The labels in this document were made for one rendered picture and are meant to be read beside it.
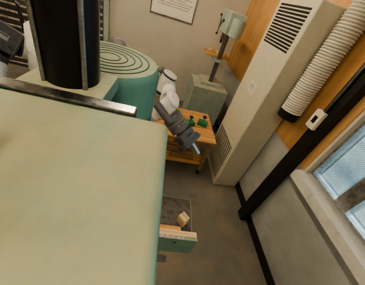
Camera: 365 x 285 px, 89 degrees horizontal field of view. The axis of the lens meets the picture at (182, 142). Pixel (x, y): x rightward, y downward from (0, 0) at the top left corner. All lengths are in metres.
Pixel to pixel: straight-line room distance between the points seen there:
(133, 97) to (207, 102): 2.44
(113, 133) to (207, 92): 2.52
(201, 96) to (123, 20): 1.62
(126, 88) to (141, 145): 0.16
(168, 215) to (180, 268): 0.95
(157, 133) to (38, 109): 0.10
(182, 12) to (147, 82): 3.00
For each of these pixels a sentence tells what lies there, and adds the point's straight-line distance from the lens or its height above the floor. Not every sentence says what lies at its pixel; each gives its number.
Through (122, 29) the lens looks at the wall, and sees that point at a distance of 3.41.
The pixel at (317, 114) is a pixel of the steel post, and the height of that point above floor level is 1.24.
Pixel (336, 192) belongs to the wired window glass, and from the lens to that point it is 1.60.
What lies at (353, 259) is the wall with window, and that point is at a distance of 1.41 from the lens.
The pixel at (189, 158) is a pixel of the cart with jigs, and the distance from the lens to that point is 2.15.
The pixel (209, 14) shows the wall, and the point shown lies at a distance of 3.36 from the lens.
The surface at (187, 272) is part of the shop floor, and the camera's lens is 1.76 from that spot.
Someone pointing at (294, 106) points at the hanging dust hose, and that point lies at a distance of 1.61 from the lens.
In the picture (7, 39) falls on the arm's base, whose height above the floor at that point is 1.32.
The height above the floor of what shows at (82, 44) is 1.56.
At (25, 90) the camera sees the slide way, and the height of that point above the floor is 1.52.
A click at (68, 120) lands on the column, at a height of 1.52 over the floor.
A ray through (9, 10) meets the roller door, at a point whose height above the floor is 0.78.
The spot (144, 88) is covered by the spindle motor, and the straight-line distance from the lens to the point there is 0.32.
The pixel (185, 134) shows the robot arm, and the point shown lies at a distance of 0.82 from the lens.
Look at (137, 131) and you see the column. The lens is 0.17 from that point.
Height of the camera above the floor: 1.62
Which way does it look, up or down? 38 degrees down
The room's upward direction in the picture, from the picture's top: 19 degrees clockwise
